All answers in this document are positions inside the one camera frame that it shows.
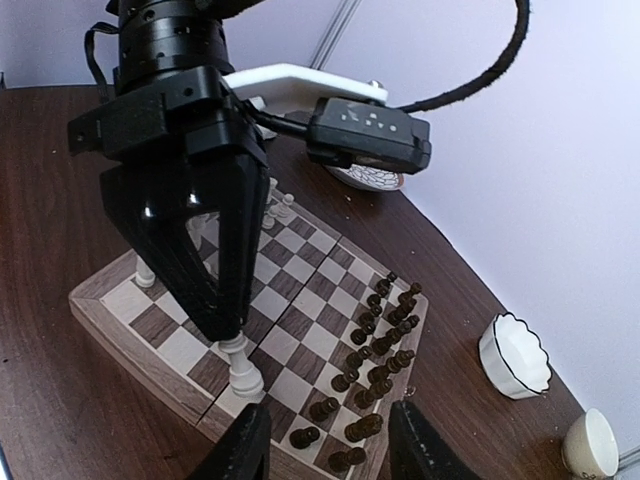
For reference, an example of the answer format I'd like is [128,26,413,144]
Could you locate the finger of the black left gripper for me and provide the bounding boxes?
[100,166,235,341]
[190,154,269,323]

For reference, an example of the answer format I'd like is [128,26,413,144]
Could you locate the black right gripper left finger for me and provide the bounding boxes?
[187,404,271,480]

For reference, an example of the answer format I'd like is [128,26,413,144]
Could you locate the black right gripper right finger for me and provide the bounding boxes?
[388,400,480,480]

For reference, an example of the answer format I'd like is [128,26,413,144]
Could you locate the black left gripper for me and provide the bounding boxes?
[67,1,266,164]

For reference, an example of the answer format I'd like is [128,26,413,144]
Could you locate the white chess pawn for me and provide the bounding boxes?
[277,193,295,219]
[262,209,277,230]

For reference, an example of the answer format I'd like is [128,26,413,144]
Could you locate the white chess queen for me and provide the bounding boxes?
[134,255,156,289]

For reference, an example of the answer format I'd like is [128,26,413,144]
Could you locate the dark chess pieces row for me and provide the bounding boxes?
[267,268,428,479]

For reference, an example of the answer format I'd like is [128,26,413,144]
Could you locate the wooden chess board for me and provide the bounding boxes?
[67,187,431,480]

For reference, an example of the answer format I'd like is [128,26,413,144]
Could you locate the patterned brown rim plate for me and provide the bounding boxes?
[325,164,404,192]

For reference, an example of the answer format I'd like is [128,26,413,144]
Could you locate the white scalloped bowl black rim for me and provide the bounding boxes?
[478,313,552,400]

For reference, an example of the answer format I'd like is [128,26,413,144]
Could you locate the cream round bowl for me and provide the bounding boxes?
[561,408,619,479]

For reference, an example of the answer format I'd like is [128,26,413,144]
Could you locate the left aluminium frame post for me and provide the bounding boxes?
[309,0,361,70]

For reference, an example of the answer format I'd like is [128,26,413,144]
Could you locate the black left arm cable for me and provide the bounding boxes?
[389,0,532,114]

